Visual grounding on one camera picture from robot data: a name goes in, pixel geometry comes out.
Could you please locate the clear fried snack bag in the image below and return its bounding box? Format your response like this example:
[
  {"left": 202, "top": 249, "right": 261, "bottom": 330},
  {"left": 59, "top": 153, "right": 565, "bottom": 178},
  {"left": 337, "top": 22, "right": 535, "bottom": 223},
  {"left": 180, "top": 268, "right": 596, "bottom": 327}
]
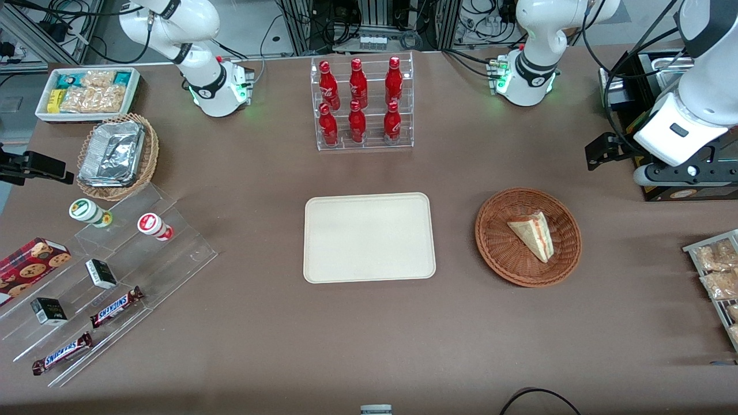
[
  {"left": 694, "top": 239, "right": 738, "bottom": 272},
  {"left": 700, "top": 270, "right": 738, "bottom": 301}
]

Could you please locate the aluminium foil container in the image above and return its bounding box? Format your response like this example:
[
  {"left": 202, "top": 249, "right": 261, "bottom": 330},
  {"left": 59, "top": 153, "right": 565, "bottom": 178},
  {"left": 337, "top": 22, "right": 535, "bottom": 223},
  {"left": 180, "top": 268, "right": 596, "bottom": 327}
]
[{"left": 78, "top": 120, "right": 145, "bottom": 188}]

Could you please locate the black food warmer appliance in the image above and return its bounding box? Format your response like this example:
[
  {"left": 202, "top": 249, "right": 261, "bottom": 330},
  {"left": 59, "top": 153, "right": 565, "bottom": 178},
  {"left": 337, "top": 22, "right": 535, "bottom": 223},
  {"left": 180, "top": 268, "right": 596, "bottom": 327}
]
[{"left": 598, "top": 49, "right": 738, "bottom": 202}]

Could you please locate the white snack bin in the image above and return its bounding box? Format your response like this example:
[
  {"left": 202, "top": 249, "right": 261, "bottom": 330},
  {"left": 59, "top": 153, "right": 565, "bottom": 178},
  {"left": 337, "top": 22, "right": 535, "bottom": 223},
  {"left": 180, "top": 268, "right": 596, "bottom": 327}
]
[{"left": 35, "top": 67, "right": 142, "bottom": 123}]

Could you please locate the green capped white bottle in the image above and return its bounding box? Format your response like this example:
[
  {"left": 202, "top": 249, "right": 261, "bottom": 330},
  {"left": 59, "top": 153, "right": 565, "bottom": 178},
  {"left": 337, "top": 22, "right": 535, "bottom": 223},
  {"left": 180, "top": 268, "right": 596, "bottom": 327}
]
[{"left": 69, "top": 198, "right": 114, "bottom": 228}]

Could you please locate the steel warmer pan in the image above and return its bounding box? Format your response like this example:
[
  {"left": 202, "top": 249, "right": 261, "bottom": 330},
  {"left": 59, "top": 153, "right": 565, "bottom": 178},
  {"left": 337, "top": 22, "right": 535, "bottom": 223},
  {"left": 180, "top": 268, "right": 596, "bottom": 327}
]
[{"left": 639, "top": 50, "right": 694, "bottom": 64}]

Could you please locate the black floor cable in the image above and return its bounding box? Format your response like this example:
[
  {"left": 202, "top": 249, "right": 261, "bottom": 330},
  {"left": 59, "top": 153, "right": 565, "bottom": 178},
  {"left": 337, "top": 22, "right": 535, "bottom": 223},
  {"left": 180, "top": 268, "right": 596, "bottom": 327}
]
[{"left": 498, "top": 387, "right": 583, "bottom": 415}]

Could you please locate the red cookie box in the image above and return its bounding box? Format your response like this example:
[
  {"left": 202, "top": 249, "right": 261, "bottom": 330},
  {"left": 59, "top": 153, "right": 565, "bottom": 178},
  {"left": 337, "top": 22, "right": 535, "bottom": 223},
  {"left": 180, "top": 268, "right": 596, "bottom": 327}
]
[{"left": 0, "top": 237, "right": 72, "bottom": 307}]

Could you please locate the clear acrylic bottle rack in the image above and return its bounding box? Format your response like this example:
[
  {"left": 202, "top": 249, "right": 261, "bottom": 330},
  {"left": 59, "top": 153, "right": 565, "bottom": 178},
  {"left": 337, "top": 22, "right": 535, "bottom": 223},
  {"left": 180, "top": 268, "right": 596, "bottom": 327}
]
[{"left": 310, "top": 52, "right": 415, "bottom": 152}]

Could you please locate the small black box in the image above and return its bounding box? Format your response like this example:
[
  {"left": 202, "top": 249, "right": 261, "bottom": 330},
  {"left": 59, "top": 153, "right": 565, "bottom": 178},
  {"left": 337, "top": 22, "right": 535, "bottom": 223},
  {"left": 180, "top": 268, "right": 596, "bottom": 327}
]
[
  {"left": 30, "top": 297, "right": 69, "bottom": 327},
  {"left": 85, "top": 259, "right": 118, "bottom": 290}
]

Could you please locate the clear acrylic stepped display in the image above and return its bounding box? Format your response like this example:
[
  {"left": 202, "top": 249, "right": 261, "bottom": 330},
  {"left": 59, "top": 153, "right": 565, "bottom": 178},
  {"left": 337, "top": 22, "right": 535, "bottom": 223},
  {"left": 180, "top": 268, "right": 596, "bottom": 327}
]
[{"left": 0, "top": 183, "right": 219, "bottom": 388}]

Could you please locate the cream plastic tray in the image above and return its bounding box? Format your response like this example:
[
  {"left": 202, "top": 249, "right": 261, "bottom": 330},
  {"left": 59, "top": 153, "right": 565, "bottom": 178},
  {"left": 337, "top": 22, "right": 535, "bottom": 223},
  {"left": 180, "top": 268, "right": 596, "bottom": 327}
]
[{"left": 303, "top": 193, "right": 436, "bottom": 284}]

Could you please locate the Snickers chocolate bar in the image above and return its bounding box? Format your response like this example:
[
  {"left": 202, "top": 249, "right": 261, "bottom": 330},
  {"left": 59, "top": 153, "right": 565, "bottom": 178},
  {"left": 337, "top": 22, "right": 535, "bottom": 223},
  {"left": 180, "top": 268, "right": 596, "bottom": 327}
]
[
  {"left": 89, "top": 286, "right": 145, "bottom": 329},
  {"left": 31, "top": 331, "right": 93, "bottom": 376}
]

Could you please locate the clear cracker bag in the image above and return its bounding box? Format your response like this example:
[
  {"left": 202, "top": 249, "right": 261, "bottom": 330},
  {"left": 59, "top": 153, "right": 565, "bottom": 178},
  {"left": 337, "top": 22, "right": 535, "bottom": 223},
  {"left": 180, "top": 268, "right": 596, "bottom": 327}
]
[{"left": 60, "top": 70, "right": 126, "bottom": 114}]

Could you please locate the red cola bottle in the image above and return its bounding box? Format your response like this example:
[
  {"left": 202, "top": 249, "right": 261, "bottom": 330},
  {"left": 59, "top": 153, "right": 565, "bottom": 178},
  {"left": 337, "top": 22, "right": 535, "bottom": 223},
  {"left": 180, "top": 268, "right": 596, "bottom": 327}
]
[
  {"left": 385, "top": 56, "right": 404, "bottom": 105},
  {"left": 383, "top": 101, "right": 402, "bottom": 145},
  {"left": 318, "top": 61, "right": 341, "bottom": 111},
  {"left": 318, "top": 104, "right": 340, "bottom": 146},
  {"left": 349, "top": 58, "right": 368, "bottom": 108},
  {"left": 348, "top": 100, "right": 367, "bottom": 144}
]

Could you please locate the triangular sandwich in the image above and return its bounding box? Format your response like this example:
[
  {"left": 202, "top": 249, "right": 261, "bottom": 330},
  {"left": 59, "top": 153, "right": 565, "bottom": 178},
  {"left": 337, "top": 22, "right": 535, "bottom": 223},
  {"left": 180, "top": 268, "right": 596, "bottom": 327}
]
[{"left": 507, "top": 211, "right": 555, "bottom": 264}]

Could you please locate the brown wicker basket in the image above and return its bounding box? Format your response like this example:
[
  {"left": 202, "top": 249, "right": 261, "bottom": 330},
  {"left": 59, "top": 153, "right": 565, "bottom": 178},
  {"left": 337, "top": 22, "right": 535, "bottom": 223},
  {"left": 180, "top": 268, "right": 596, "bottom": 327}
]
[{"left": 475, "top": 187, "right": 582, "bottom": 288}]

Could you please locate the light wicker basket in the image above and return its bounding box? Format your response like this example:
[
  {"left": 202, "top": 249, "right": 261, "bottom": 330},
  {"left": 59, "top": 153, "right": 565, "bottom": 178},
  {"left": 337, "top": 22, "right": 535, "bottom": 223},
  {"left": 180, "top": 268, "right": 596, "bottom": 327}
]
[{"left": 76, "top": 113, "right": 160, "bottom": 202}]

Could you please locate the red capped white bottle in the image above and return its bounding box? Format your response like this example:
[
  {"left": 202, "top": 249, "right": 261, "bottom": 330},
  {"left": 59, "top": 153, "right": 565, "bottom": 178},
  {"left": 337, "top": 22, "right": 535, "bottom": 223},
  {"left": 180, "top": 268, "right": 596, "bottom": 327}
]
[{"left": 137, "top": 213, "right": 174, "bottom": 242}]

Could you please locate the grey wire snack rack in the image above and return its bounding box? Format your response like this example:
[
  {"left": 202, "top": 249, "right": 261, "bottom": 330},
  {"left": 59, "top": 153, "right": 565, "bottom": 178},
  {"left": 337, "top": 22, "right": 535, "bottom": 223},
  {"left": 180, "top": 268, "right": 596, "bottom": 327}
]
[{"left": 683, "top": 229, "right": 738, "bottom": 353}]

